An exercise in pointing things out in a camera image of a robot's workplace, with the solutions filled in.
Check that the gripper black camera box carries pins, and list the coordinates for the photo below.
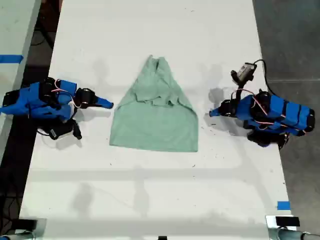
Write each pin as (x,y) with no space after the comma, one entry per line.
(60,131)

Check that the metal table bracket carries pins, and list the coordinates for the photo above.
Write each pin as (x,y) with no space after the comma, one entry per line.
(42,228)
(270,225)

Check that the black camera stalk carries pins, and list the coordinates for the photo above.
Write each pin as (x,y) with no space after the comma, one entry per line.
(239,91)

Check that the grey pipe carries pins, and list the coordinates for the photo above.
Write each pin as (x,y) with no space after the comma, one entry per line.
(290,235)

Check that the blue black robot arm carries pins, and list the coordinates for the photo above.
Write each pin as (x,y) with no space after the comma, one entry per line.
(27,100)
(282,112)

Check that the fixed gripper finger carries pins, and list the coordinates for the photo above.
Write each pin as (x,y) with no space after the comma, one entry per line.
(217,110)
(103,102)

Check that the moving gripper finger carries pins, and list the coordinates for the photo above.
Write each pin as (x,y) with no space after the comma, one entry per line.
(217,114)
(97,106)

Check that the small black box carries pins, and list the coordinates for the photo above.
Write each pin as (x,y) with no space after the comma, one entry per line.
(287,221)
(27,224)

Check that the short blue tape piece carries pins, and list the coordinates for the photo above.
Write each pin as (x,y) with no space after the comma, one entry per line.
(283,205)

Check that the white side table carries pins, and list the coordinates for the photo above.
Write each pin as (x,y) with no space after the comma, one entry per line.
(15,30)

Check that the pale green T-shirt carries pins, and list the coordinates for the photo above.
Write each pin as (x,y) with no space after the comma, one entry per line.
(155,125)

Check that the long blue tape strip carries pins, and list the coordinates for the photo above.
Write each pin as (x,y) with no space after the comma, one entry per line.
(11,59)

